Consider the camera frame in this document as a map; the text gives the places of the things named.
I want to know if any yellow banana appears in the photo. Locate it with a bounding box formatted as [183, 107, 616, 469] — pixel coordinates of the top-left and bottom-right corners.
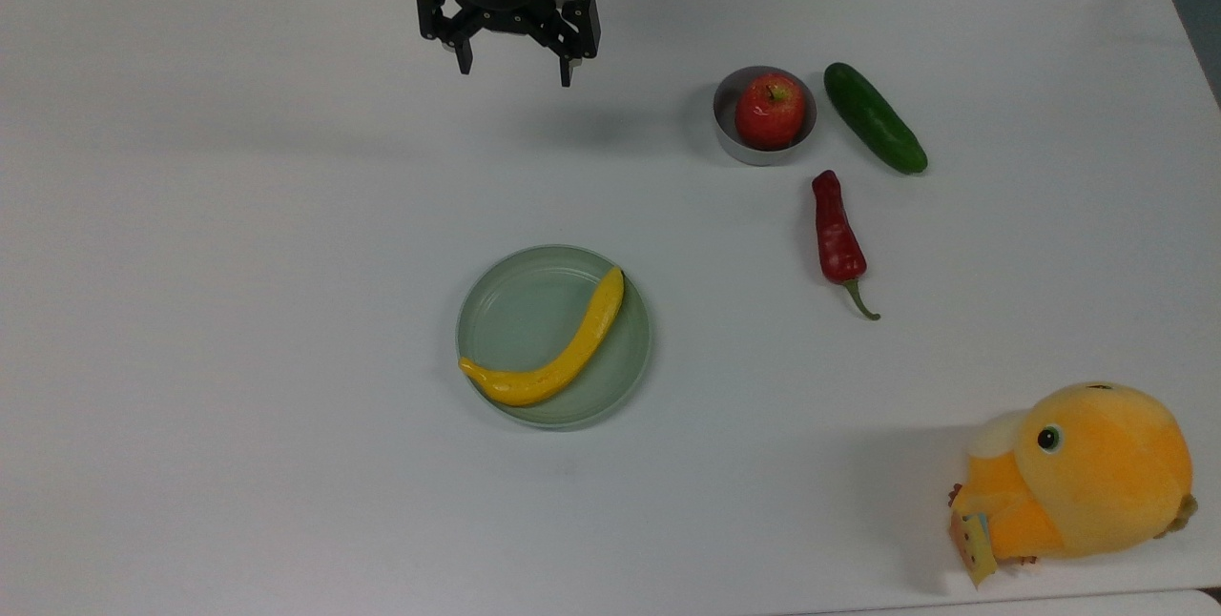
[459, 266, 626, 407]

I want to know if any yellow toy hang tag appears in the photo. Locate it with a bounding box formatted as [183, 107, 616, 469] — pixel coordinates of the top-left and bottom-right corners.
[950, 511, 999, 588]

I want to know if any red chili pepper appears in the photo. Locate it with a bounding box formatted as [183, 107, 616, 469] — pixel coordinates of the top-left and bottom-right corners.
[812, 170, 881, 321]

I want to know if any red apple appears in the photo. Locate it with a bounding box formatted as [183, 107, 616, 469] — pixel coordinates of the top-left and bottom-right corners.
[735, 72, 807, 151]

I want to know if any green cucumber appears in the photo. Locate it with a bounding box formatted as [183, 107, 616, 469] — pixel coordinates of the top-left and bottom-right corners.
[824, 62, 929, 175]

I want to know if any small grey metal bowl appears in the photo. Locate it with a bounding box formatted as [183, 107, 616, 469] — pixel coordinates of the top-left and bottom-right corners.
[713, 66, 818, 167]

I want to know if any green translucent plastic plate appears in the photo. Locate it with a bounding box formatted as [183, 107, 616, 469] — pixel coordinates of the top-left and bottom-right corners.
[455, 244, 653, 430]

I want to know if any orange plush bird toy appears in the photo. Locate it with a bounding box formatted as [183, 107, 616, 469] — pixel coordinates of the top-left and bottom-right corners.
[948, 381, 1199, 571]

